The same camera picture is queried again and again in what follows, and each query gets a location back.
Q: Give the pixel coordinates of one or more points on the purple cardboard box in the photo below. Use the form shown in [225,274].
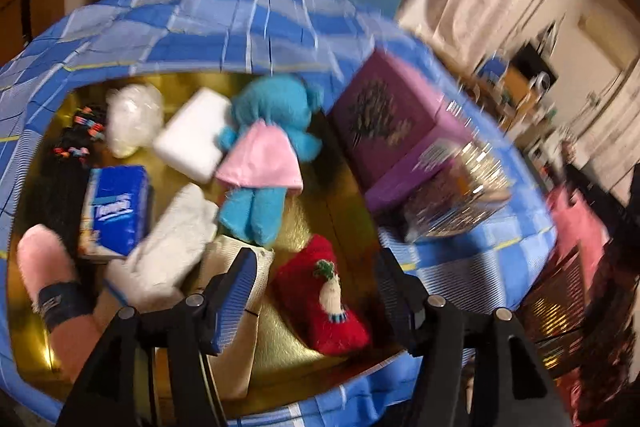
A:
[385,127]

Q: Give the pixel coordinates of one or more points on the wicker chair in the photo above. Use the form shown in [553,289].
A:
[555,312]

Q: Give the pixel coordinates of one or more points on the pink blanket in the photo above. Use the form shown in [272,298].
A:
[577,232]

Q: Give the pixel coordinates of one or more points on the black wig with beads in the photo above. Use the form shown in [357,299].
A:
[57,187]

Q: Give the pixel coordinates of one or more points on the blue tissue packet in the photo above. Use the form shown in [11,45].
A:
[117,212]

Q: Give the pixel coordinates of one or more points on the red knitted sock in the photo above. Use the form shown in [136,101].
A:
[320,307]

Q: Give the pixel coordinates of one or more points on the white sponge block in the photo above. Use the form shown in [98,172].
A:
[192,134]

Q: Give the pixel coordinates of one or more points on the beige fabric bow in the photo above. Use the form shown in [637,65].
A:
[222,262]

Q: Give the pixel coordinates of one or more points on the white cloth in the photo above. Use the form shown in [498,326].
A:
[165,242]

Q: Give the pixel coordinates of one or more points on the blue plaid tablecloth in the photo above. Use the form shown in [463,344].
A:
[210,27]

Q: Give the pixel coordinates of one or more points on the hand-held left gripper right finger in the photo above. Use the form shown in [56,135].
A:
[395,302]

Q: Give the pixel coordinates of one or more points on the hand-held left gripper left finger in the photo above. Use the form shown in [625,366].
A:
[235,302]

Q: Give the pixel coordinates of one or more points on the ornate gold tissue box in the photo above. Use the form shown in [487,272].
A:
[460,202]

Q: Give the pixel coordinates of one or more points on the gold metal tray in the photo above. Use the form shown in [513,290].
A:
[295,217]

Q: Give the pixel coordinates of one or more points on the white plastic bag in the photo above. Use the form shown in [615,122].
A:
[132,122]

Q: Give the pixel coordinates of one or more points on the blue plush toy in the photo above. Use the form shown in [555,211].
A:
[272,102]

